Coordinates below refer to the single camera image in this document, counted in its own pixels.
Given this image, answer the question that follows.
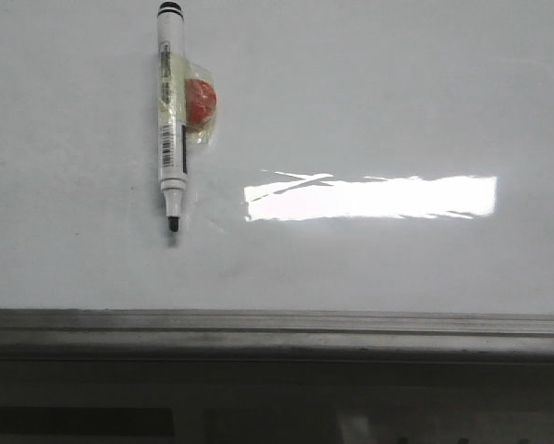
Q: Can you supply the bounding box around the grey metal marker tray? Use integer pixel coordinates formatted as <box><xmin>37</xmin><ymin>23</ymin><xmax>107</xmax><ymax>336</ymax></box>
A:
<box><xmin>0</xmin><ymin>309</ymin><xmax>554</xmax><ymax>363</ymax></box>

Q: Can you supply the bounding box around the red round magnet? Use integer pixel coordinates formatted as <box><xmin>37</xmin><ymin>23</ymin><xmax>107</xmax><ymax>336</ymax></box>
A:
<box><xmin>185</xmin><ymin>79</ymin><xmax>217</xmax><ymax>128</ymax></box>

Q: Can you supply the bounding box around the white black whiteboard marker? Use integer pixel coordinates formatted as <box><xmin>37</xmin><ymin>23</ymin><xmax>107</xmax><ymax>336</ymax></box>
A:
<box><xmin>156</xmin><ymin>1</ymin><xmax>188</xmax><ymax>233</ymax></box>

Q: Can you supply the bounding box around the white whiteboard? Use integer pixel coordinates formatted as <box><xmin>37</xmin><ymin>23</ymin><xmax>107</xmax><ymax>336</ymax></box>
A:
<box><xmin>0</xmin><ymin>1</ymin><xmax>554</xmax><ymax>315</ymax></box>

